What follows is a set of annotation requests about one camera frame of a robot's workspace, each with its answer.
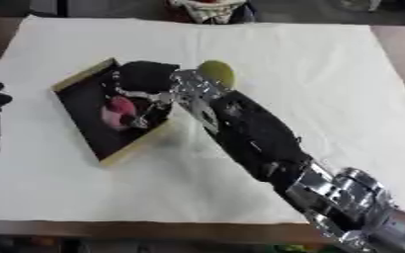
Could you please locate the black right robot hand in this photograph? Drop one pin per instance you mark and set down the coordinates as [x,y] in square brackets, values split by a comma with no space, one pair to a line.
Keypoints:
[145,77]

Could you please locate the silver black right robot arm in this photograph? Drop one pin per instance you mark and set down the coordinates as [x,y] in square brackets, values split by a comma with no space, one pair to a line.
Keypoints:
[263,138]

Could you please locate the pink round toy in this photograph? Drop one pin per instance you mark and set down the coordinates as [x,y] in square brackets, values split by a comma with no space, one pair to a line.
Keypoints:
[117,112]

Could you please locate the yellow-green round toy fruit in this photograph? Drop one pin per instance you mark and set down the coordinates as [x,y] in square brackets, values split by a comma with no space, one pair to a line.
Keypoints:
[217,73]

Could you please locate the tan cardboard box dark inside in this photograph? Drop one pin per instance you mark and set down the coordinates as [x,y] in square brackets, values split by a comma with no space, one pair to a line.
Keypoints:
[96,112]

